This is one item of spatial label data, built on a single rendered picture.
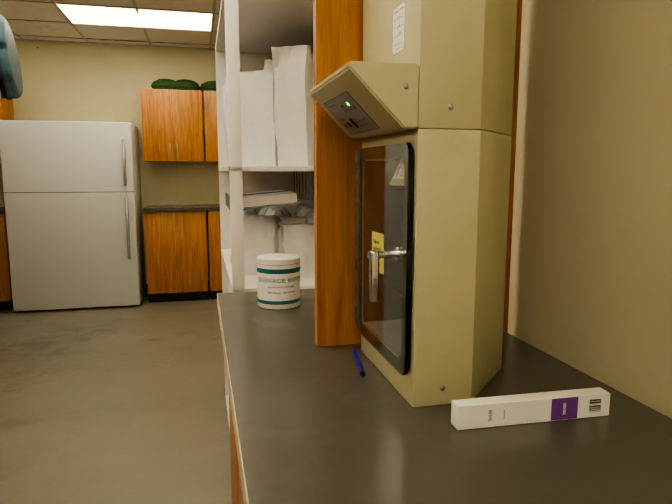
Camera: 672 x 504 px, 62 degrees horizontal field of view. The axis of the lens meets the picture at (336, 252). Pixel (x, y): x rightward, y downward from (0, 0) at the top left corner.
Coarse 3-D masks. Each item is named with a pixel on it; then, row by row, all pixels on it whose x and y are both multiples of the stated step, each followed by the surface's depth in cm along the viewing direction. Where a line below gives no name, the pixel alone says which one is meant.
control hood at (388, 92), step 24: (336, 72) 93; (360, 72) 86; (384, 72) 87; (408, 72) 88; (312, 96) 115; (336, 96) 103; (360, 96) 92; (384, 96) 87; (408, 96) 88; (336, 120) 116; (384, 120) 93; (408, 120) 89
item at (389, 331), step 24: (408, 144) 91; (360, 168) 118; (384, 168) 103; (408, 168) 91; (360, 192) 119; (384, 192) 103; (408, 192) 91; (360, 216) 119; (384, 216) 103; (408, 216) 92; (360, 240) 120; (384, 240) 104; (408, 240) 92; (360, 264) 121; (384, 264) 104; (408, 264) 93; (360, 288) 121; (384, 288) 105; (408, 288) 94; (360, 312) 122; (384, 312) 105; (408, 312) 94; (384, 336) 106; (408, 336) 95; (408, 360) 96
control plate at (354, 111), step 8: (344, 96) 99; (328, 104) 111; (336, 104) 106; (344, 104) 102; (352, 104) 99; (336, 112) 111; (344, 112) 107; (352, 112) 103; (360, 112) 99; (344, 120) 111; (368, 120) 99; (352, 128) 111; (360, 128) 107; (368, 128) 103; (376, 128) 99
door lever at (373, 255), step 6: (372, 252) 95; (378, 252) 96; (384, 252) 96; (390, 252) 96; (396, 252) 97; (372, 258) 95; (378, 258) 96; (396, 258) 97; (372, 264) 96; (378, 264) 96; (372, 270) 96; (378, 270) 96; (372, 276) 96; (378, 276) 96; (372, 282) 96; (378, 282) 96; (372, 288) 96; (378, 288) 96; (372, 294) 96; (378, 294) 97; (372, 300) 96; (378, 300) 97
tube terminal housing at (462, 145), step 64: (384, 0) 103; (448, 0) 88; (512, 0) 102; (448, 64) 89; (512, 64) 105; (448, 128) 91; (448, 192) 92; (448, 256) 94; (448, 320) 95; (448, 384) 97
